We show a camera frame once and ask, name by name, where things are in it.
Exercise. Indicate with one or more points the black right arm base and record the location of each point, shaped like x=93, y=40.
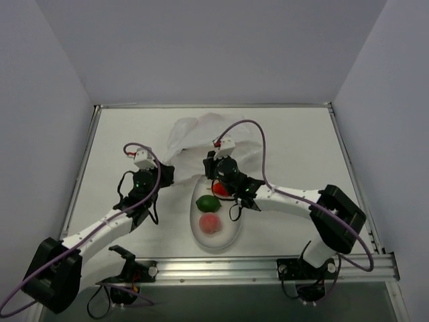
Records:
x=312, y=285

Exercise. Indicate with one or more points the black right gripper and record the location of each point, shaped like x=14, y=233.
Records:
x=208, y=166

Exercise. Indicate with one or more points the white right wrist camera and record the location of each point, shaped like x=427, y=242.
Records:
x=223, y=147

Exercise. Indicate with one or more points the green fake lime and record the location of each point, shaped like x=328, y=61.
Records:
x=208, y=204

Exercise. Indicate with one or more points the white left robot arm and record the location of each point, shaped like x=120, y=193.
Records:
x=55, y=273

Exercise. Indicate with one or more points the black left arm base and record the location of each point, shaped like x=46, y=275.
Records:
x=124, y=288

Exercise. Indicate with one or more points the pink fake fruit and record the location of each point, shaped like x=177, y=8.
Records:
x=210, y=223

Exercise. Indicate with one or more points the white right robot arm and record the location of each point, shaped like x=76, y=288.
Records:
x=337, y=219

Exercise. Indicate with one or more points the white oval plate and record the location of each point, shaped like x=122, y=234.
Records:
x=228, y=214

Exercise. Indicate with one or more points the aluminium front rail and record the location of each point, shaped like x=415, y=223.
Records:
x=232, y=271

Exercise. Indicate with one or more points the red fake fruit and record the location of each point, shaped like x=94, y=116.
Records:
x=219, y=190

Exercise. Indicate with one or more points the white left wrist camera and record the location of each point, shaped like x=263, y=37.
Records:
x=144, y=160

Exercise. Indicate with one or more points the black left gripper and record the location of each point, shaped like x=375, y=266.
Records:
x=166, y=174

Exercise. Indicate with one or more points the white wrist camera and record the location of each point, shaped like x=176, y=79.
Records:
x=223, y=147
x=144, y=160

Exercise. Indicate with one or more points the white plastic bag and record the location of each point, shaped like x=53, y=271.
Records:
x=191, y=138

